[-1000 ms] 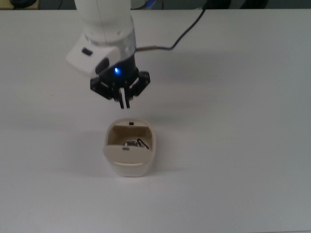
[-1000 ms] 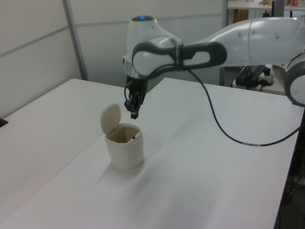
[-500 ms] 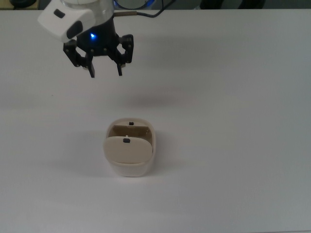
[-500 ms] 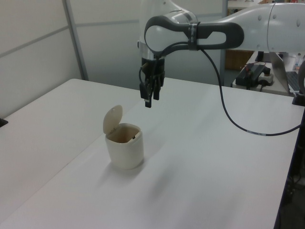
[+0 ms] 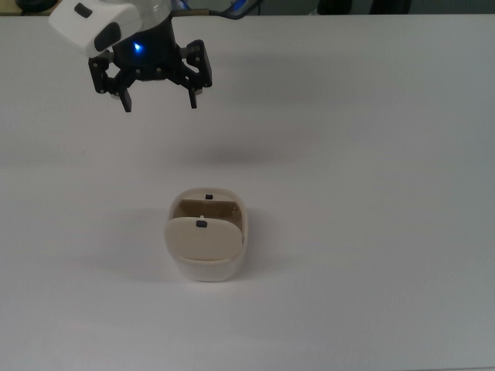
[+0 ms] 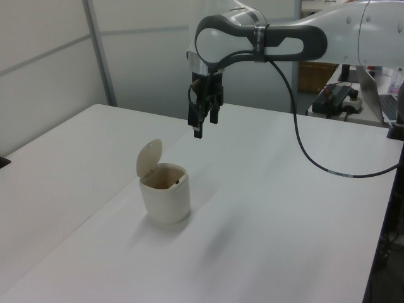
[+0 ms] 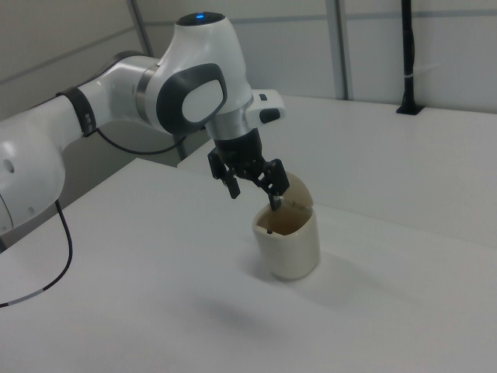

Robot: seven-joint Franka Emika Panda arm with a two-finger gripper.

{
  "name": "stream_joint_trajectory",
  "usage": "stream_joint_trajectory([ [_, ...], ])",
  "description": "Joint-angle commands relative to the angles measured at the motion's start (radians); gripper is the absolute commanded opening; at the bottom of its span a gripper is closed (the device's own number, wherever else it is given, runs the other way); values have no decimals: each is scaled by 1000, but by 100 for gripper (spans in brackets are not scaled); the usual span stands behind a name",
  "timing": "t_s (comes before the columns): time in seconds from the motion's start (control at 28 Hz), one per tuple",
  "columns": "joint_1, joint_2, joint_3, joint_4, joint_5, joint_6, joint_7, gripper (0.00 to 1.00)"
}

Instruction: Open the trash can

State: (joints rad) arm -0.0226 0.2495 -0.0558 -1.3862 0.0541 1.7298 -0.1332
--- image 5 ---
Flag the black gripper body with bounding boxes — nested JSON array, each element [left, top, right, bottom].
[[111, 15, 183, 83]]

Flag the small white trash can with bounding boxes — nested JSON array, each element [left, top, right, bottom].
[[164, 187, 251, 284]]

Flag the cream trash can lid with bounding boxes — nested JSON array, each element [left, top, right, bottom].
[[164, 216, 245, 262]]

